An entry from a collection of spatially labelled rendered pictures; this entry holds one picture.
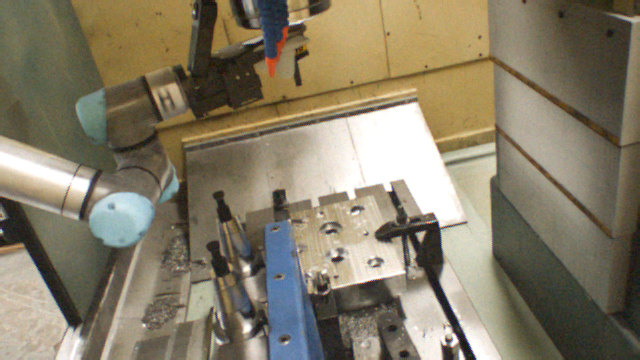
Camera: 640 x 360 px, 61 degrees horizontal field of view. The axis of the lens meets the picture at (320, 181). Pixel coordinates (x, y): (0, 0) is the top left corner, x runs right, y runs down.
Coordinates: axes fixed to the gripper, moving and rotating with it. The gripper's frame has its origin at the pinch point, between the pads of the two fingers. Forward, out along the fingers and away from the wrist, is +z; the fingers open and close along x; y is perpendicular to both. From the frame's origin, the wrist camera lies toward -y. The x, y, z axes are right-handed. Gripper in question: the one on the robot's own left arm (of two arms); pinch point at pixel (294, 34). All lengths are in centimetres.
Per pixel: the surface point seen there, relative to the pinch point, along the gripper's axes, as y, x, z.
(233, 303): 16.1, 36.4, -25.1
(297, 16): -4.4, 7.8, -1.2
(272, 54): -2.6, 15.9, -8.2
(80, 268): 50, -46, -58
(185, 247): 75, -77, -34
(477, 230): 84, -32, 50
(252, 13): -6.2, 5.1, -6.9
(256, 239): 20.6, 19.7, -18.9
